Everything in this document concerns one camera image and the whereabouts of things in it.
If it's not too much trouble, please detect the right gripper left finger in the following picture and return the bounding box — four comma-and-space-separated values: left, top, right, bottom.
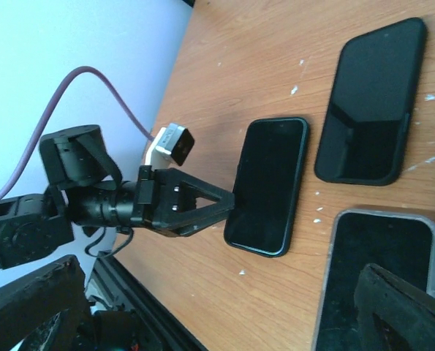
0, 254, 90, 350

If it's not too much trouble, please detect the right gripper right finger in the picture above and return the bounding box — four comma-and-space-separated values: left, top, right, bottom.
354, 264, 435, 350

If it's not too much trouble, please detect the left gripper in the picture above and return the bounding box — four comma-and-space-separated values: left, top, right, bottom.
76, 165, 235, 238

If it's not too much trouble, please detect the clear magsafe phone case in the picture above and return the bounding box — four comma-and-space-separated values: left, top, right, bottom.
312, 208, 435, 350

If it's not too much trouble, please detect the black phone case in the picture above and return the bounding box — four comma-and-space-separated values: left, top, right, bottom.
313, 16, 428, 187

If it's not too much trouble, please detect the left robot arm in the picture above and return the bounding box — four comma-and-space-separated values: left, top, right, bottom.
0, 124, 235, 269

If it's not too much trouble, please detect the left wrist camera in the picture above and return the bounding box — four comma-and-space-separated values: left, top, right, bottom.
143, 123, 195, 170

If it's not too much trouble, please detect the black aluminium front rail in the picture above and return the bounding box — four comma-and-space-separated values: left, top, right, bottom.
90, 257, 206, 350

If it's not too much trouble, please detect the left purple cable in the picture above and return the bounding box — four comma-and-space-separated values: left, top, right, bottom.
0, 65, 154, 213

